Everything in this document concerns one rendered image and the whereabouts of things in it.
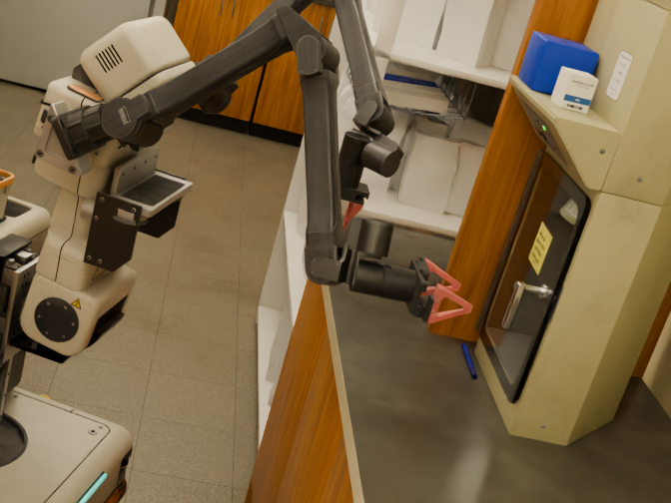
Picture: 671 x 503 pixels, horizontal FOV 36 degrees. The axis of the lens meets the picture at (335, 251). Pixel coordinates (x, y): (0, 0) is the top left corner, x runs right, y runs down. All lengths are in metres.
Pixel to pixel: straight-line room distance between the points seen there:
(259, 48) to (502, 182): 0.56
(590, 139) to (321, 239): 0.48
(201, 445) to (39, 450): 0.80
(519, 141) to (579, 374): 0.49
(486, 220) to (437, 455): 0.57
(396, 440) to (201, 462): 1.59
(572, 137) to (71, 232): 1.12
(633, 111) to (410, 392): 0.64
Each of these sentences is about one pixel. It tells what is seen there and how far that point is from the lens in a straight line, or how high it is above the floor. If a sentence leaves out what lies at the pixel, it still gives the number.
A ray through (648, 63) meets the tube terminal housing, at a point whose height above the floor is 1.63.
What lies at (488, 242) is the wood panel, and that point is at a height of 1.16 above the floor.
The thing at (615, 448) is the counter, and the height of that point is 0.94.
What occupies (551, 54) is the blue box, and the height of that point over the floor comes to 1.58.
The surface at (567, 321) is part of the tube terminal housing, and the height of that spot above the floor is 1.18.
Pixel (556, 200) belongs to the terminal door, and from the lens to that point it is 1.89.
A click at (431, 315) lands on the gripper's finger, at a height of 1.14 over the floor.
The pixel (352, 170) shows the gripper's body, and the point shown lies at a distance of 2.11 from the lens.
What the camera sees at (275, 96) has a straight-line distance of 6.77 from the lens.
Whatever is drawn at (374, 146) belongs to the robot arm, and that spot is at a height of 1.29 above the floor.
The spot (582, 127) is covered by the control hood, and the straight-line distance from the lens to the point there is 1.71.
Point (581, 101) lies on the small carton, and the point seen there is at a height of 1.53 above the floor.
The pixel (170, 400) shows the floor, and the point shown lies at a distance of 3.57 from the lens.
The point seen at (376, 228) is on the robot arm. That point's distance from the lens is 1.76.
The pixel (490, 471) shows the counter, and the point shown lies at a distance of 1.78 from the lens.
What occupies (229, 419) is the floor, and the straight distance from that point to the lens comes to 3.54.
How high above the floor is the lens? 1.79
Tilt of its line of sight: 20 degrees down
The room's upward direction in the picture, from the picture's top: 16 degrees clockwise
